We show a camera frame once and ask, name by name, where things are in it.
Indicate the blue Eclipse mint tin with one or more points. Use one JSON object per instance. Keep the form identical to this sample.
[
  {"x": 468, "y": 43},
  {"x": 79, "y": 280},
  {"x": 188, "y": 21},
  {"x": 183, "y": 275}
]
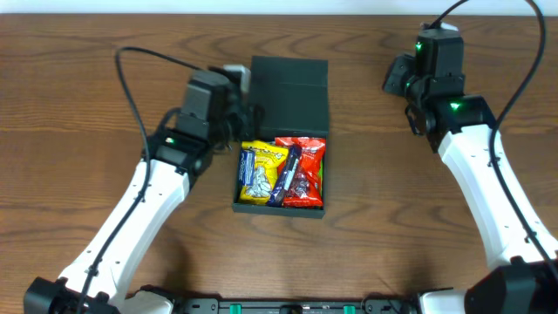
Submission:
[{"x": 246, "y": 167}]

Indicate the yellow snack bag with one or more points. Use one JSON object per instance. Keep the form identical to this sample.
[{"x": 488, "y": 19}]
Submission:
[{"x": 268, "y": 158}]

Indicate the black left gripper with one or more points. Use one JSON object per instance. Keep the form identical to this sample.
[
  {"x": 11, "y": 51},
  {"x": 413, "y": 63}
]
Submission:
[{"x": 243, "y": 116}]

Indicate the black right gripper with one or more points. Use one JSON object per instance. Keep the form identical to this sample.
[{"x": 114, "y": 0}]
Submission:
[{"x": 397, "y": 74}]

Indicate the dark blue chocolate bar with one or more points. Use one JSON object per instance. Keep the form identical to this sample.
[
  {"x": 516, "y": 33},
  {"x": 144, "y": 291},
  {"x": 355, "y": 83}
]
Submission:
[{"x": 285, "y": 177}]

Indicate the dark green gift box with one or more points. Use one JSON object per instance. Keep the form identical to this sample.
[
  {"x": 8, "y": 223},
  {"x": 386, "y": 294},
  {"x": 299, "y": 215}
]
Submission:
[{"x": 293, "y": 95}]

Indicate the red candy bag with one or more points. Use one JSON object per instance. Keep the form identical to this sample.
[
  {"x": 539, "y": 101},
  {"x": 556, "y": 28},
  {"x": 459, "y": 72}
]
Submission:
[{"x": 303, "y": 192}]

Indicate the Haribo worms gummy bag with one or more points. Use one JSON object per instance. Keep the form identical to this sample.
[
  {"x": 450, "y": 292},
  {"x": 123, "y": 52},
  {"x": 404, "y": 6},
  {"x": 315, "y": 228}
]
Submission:
[{"x": 320, "y": 178}]

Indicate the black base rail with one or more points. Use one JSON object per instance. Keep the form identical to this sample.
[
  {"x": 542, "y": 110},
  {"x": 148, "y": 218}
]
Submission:
[{"x": 215, "y": 306}]

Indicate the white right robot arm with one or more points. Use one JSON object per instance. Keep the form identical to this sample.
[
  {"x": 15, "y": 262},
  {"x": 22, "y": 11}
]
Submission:
[{"x": 459, "y": 128}]

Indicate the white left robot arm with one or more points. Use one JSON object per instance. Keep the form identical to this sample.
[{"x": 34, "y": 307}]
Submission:
[{"x": 99, "y": 278}]

